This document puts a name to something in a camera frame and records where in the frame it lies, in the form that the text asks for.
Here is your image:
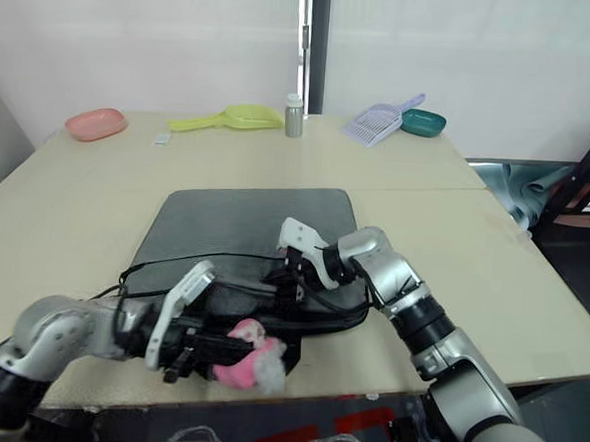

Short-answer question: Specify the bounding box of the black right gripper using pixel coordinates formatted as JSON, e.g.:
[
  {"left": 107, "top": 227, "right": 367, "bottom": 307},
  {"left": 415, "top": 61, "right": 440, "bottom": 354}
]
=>
[{"left": 260, "top": 245, "right": 325, "bottom": 308}]

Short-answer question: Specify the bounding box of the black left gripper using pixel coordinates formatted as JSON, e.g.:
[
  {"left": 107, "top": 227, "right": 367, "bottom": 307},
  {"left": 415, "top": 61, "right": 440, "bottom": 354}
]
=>
[{"left": 161, "top": 312, "right": 259, "bottom": 389}]

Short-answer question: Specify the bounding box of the pink plush toy charm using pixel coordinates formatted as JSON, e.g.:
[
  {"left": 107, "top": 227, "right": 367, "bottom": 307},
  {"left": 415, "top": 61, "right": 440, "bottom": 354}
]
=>
[{"left": 210, "top": 315, "right": 291, "bottom": 397}]

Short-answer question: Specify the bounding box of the grey laptop bag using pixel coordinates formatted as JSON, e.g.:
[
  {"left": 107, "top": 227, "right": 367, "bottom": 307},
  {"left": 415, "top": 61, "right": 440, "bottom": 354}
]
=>
[{"left": 113, "top": 175, "right": 379, "bottom": 383}]

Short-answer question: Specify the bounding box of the silver bottle white cap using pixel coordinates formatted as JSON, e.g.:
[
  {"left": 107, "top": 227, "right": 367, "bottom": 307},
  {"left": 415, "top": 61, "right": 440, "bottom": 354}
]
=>
[{"left": 282, "top": 92, "right": 307, "bottom": 140}]

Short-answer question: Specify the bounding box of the yellow plastic scoop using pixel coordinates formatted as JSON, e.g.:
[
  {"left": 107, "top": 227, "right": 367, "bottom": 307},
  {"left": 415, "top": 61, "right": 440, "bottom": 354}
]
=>
[{"left": 166, "top": 98, "right": 287, "bottom": 141}]

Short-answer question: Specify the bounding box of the lilac slotted litter scoop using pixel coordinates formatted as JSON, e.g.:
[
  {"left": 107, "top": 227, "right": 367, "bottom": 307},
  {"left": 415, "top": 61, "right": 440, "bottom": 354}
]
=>
[{"left": 341, "top": 88, "right": 428, "bottom": 153}]

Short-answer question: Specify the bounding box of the teal oval dish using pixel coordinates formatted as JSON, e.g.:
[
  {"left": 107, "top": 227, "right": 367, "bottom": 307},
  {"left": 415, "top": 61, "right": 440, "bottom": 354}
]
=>
[{"left": 398, "top": 106, "right": 449, "bottom": 140}]

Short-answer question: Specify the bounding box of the pink oval dish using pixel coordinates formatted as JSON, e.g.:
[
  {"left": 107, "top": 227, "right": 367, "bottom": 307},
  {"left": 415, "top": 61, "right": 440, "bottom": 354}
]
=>
[{"left": 62, "top": 105, "right": 130, "bottom": 146}]

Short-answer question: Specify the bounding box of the grey-green crumpled fabric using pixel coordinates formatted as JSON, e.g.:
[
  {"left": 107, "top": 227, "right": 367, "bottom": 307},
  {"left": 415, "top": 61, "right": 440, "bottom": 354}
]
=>
[{"left": 494, "top": 160, "right": 580, "bottom": 235}]

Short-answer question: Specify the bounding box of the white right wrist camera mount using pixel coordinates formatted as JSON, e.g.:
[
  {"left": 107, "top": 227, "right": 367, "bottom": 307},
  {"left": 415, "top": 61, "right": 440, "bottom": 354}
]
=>
[{"left": 275, "top": 216, "right": 357, "bottom": 292}]

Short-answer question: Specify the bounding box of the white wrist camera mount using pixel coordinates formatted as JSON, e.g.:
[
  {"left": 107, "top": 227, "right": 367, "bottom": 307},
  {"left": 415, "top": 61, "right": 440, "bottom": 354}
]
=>
[
  {"left": 275, "top": 216, "right": 357, "bottom": 292},
  {"left": 144, "top": 256, "right": 218, "bottom": 375}
]

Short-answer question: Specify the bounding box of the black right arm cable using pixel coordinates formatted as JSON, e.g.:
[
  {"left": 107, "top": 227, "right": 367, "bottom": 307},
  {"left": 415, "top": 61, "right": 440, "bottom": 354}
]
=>
[{"left": 312, "top": 261, "right": 376, "bottom": 328}]

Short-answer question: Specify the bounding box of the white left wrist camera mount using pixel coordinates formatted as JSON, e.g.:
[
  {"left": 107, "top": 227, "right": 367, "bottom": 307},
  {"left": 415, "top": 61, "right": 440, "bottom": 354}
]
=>
[{"left": 144, "top": 256, "right": 218, "bottom": 375}]

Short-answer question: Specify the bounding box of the dark window frame post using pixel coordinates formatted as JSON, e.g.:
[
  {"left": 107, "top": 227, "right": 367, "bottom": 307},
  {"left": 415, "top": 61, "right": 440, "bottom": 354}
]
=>
[{"left": 295, "top": 0, "right": 333, "bottom": 117}]

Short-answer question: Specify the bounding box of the black metal shelf frame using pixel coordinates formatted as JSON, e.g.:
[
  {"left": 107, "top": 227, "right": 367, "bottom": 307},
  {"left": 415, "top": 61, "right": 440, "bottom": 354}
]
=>
[{"left": 536, "top": 113, "right": 590, "bottom": 241}]

